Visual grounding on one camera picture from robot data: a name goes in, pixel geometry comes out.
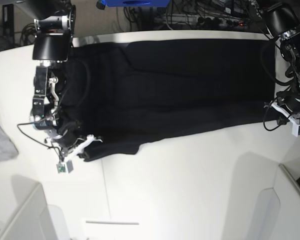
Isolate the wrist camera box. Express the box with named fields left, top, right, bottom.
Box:
left=56, top=160, right=74, bottom=174
left=292, top=123, right=300, bottom=137

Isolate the black T-shirt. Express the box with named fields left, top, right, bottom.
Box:
left=73, top=39, right=275, bottom=162

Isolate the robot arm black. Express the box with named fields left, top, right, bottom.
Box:
left=250, top=0, right=300, bottom=132
left=25, top=0, right=103, bottom=163

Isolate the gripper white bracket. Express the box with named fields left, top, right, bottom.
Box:
left=263, top=91, right=300, bottom=125
left=48, top=124, right=104, bottom=162

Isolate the white bin right front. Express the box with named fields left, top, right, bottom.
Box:
left=247, top=164, right=300, bottom=240

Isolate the coiled black cables left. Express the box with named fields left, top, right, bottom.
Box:
left=16, top=22, right=38, bottom=47

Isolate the blue plastic bin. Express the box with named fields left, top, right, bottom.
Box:
left=105, top=0, right=170, bottom=8

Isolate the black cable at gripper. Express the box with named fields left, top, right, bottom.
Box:
left=262, top=102, right=286, bottom=132

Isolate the black equipment rack left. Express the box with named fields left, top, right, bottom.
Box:
left=2, top=4, right=15, bottom=39

